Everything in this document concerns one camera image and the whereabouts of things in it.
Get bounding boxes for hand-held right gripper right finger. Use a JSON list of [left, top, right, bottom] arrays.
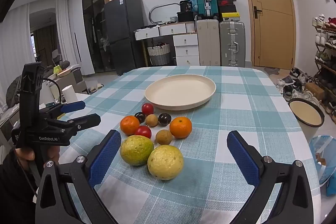
[[226, 130, 314, 224]]

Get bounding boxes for cream round plate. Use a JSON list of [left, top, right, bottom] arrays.
[[145, 75, 216, 111]]

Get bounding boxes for yellow black shoe box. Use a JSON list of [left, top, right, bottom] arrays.
[[220, 12, 240, 21]]

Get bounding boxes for white cylinder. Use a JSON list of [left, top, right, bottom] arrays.
[[62, 85, 78, 104]]

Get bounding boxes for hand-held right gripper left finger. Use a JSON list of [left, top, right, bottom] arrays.
[[35, 130, 122, 224]]

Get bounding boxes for pair of beige slippers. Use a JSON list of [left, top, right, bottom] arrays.
[[88, 83, 105, 94]]

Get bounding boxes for yellow guava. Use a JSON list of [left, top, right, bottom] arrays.
[[147, 145, 184, 181]]

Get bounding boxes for wooden shoe rack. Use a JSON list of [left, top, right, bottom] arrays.
[[312, 14, 336, 119]]

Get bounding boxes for orange mandarin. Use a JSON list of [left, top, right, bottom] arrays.
[[120, 115, 140, 135], [169, 117, 193, 139]]

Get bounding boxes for green guava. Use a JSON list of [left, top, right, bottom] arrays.
[[120, 135, 154, 167]]

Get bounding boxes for dark purple plum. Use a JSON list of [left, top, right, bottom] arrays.
[[158, 113, 172, 126], [134, 112, 147, 124]]

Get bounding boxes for oval metal frame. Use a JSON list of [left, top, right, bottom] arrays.
[[149, 3, 180, 24]]

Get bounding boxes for grey wicker basket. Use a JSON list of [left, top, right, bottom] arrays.
[[147, 42, 172, 66]]

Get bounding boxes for blue plastic bag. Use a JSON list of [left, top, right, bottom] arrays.
[[308, 135, 336, 197]]

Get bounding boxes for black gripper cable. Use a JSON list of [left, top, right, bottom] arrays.
[[41, 78, 63, 105]]

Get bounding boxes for person's left hand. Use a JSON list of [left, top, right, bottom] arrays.
[[14, 147, 60, 162]]

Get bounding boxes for small cardboard box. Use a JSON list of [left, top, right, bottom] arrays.
[[304, 82, 325, 100]]

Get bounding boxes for teal checked tablecloth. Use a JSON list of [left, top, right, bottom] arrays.
[[54, 66, 323, 224]]

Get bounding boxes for white curtain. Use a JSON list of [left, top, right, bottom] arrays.
[[0, 1, 33, 98]]

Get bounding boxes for group of shoes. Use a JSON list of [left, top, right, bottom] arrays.
[[276, 13, 336, 119]]

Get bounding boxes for black printed box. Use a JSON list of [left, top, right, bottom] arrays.
[[180, 0, 194, 13]]

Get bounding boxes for dark grey fridge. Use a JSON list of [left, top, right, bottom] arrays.
[[104, 0, 144, 75]]

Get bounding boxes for white tall cabinet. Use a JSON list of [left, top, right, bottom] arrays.
[[68, 0, 95, 75]]

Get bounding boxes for beige suitcase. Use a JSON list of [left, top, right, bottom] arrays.
[[196, 19, 221, 66]]

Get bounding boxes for black storage bin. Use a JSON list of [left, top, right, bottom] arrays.
[[176, 11, 196, 22]]

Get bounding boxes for silver suitcase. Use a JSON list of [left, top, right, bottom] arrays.
[[219, 21, 246, 67]]

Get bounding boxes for wooden door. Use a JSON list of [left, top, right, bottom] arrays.
[[236, 0, 297, 68]]

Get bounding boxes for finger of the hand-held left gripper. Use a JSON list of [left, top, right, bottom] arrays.
[[56, 113, 101, 135], [60, 101, 86, 114]]

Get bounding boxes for white drawer dresser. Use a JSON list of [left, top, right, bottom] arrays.
[[134, 22, 200, 66]]

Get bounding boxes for dark glass wardrobe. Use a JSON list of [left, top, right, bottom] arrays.
[[82, 0, 120, 73]]

